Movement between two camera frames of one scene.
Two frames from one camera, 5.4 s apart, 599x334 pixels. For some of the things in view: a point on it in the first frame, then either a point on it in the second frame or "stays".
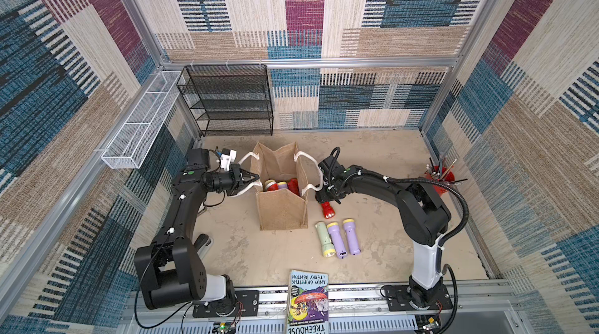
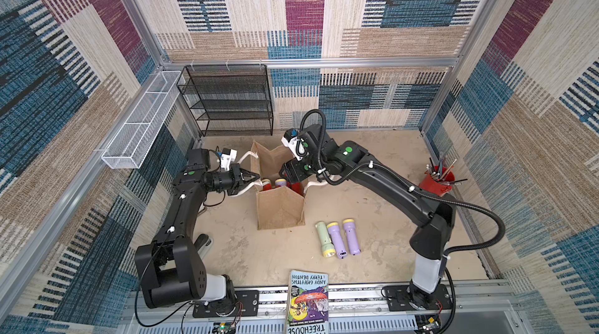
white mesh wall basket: [133, 145] stays
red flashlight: [328, 211] → [297, 187]
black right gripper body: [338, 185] → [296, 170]
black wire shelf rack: [231, 99] stays
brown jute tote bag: [279, 209] stays
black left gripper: [237, 175] stays
